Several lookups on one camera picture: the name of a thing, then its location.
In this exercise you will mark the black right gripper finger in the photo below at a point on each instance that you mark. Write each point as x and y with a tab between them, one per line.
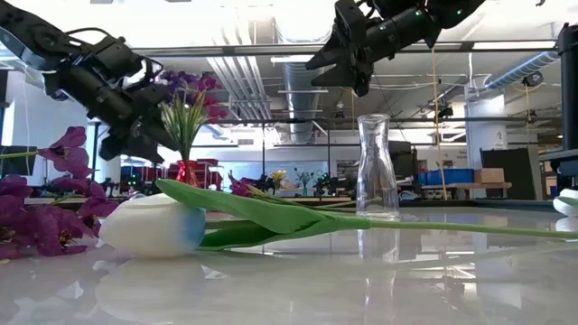
338	79
334	52

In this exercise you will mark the white artificial tulip green stem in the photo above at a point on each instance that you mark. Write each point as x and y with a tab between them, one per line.
568	201
153	225

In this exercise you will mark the white ceiling lamp bar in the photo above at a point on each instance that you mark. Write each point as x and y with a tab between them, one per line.
293	59

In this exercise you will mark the violet artificial flower bunch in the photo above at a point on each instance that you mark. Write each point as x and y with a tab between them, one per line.
174	77

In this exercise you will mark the red tool cart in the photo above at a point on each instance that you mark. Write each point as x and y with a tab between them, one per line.
210	173

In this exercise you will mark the black board panel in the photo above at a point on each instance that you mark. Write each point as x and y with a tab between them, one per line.
510	173

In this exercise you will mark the red glass vase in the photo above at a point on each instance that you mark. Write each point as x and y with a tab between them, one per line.
187	173

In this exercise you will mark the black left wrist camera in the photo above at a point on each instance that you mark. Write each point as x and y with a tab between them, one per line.
117	56

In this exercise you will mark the black ceiling camera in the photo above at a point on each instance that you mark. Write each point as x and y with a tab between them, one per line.
533	79

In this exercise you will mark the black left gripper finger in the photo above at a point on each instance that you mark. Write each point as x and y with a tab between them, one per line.
165	135
131	149

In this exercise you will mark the yellow background flowers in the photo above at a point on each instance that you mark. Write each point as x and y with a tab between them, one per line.
277	175

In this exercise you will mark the silver ceiling duct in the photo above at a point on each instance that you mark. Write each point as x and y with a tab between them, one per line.
302	104

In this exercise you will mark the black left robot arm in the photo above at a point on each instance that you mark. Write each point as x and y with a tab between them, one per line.
27	36

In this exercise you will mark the blue plastic bin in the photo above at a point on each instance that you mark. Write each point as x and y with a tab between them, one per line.
447	176

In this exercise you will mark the clear glass vase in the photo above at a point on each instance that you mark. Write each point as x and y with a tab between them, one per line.
377	135

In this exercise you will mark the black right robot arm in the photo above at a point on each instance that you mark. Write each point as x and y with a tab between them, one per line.
406	27

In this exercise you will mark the magenta artificial flower bunch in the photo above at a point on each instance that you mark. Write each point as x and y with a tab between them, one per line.
210	86
239	186
45	225

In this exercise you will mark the wooden workbench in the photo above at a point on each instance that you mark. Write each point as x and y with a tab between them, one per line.
465	185

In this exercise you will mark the blue white striped duct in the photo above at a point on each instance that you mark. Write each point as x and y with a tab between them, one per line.
524	68

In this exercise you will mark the brown cardboard box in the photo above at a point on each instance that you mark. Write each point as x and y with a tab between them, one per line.
489	175

